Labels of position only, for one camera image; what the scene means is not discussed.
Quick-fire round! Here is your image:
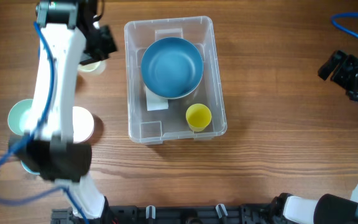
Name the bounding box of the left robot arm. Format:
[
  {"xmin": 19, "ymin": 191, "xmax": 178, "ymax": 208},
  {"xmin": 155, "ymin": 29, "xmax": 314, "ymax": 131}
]
[{"xmin": 9, "ymin": 0, "xmax": 117, "ymax": 223}]

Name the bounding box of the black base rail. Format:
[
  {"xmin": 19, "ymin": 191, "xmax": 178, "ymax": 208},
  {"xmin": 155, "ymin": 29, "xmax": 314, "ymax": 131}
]
[{"xmin": 50, "ymin": 203, "xmax": 288, "ymax": 224}]

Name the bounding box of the cream cup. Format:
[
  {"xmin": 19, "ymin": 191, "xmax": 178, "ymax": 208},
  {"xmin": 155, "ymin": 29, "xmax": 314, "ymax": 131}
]
[{"xmin": 78, "ymin": 61, "xmax": 106, "ymax": 75}]

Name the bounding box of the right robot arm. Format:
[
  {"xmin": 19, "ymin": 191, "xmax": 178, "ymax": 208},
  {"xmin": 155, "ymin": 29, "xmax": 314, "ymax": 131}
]
[{"xmin": 268, "ymin": 50, "xmax": 358, "ymax": 223}]

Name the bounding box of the light blue bowl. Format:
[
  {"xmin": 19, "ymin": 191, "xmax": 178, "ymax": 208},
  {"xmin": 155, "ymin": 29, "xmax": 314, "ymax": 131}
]
[{"xmin": 21, "ymin": 161, "xmax": 40, "ymax": 175}]

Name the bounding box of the yellow cup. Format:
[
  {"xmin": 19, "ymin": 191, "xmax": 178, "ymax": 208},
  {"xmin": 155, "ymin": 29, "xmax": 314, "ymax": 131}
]
[{"xmin": 185, "ymin": 103, "xmax": 212, "ymax": 132}]

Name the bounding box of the clear plastic storage container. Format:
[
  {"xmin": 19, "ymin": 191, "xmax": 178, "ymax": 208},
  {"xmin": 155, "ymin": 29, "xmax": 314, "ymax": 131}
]
[{"xmin": 124, "ymin": 16, "xmax": 227, "ymax": 144}]

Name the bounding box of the white label in container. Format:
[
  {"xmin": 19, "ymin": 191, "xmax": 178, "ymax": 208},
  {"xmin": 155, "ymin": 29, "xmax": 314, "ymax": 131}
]
[{"xmin": 144, "ymin": 86, "xmax": 168, "ymax": 111}]

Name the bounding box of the pale pink bowl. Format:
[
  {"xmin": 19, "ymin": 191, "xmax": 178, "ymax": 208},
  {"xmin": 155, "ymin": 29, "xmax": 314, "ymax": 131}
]
[{"xmin": 73, "ymin": 106, "xmax": 94, "ymax": 143}]

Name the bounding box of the green bowl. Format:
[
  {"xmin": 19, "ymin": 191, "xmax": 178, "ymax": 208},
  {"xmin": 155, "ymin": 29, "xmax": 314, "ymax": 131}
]
[{"xmin": 7, "ymin": 99, "xmax": 33, "ymax": 136}]

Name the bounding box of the left blue cable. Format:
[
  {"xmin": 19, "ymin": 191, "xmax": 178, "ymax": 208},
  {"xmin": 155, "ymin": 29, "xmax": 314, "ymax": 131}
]
[{"xmin": 0, "ymin": 21, "xmax": 90, "ymax": 224}]

